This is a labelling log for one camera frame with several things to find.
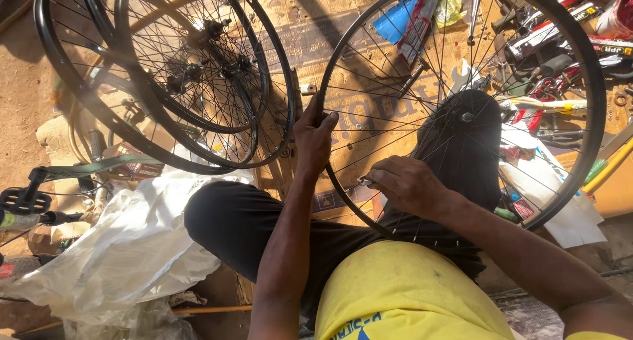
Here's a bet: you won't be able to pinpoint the white plastic bag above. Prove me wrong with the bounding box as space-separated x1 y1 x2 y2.
4 168 254 331

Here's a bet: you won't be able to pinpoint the person's left hand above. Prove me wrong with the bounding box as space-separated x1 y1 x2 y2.
294 95 340 181

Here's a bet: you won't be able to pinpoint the person's black trousers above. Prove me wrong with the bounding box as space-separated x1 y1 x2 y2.
183 89 503 326

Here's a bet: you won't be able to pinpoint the white paper sheet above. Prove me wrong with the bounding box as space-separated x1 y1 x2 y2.
498 122 608 249

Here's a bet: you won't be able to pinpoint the red and white packet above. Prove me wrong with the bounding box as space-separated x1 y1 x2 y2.
397 0 443 66

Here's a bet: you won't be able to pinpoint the yellow-green plastic wrapper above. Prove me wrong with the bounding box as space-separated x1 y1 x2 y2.
434 0 467 28

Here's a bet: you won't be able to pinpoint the heap of tools and packets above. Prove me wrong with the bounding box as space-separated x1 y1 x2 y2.
487 0 633 150

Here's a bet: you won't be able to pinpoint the black bicycle pedal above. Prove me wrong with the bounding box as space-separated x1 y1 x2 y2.
0 186 53 215

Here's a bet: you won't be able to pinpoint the black spoked bicycle wheel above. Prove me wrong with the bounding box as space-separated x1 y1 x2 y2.
78 0 271 134
316 0 608 245
33 0 260 176
114 0 297 170

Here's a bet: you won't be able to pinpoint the thin wooden stick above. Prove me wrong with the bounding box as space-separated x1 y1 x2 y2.
172 304 253 315

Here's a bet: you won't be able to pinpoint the red cardboard box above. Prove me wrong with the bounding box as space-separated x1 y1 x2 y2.
103 142 165 179

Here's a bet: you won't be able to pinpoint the yellow tube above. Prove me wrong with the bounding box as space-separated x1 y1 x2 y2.
582 136 633 194

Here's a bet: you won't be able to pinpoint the green screwdriver handle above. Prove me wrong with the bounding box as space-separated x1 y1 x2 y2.
584 159 608 184

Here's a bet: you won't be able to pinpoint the black handlebar grip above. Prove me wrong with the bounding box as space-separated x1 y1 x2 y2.
0 209 86 232

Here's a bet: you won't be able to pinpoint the flattened brown cardboard sheet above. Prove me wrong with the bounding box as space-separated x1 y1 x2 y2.
236 0 633 227

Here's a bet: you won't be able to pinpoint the long silver wrench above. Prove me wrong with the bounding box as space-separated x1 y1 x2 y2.
466 0 484 47

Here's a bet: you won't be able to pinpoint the blue plastic packet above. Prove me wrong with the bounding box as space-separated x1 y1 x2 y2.
371 0 424 46

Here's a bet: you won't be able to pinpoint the silver open-end spanner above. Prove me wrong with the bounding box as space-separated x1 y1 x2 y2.
446 58 481 98

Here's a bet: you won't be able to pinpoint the person's right hand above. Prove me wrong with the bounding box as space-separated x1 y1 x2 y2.
364 156 454 221

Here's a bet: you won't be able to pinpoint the person's yellow shirt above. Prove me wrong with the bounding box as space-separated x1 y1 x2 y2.
315 240 633 340

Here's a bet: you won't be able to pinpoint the green bicycle frame tube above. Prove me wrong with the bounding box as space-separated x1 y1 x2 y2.
29 154 165 184

